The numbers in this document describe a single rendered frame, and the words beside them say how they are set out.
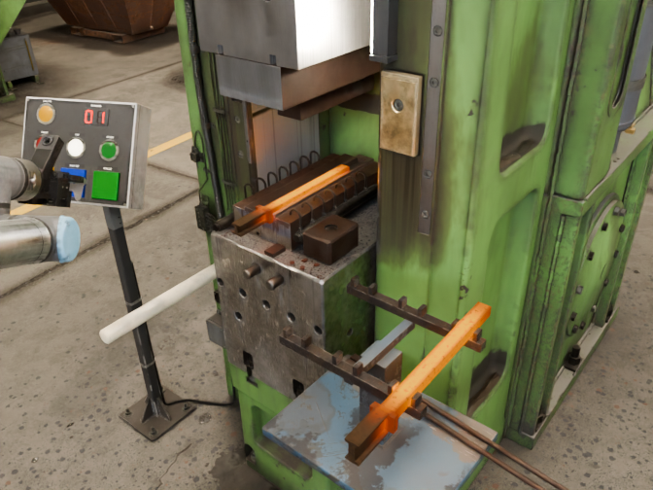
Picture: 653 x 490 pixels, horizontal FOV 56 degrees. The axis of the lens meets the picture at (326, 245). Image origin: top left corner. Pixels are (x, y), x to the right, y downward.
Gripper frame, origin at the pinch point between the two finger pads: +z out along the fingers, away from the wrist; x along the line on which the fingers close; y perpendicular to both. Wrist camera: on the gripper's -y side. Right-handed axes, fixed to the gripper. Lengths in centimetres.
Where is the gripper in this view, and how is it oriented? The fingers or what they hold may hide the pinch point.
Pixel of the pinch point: (82, 179)
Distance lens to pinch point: 166.2
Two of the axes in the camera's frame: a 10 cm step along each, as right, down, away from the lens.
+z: 2.2, -0.1, 9.8
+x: 9.7, 1.0, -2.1
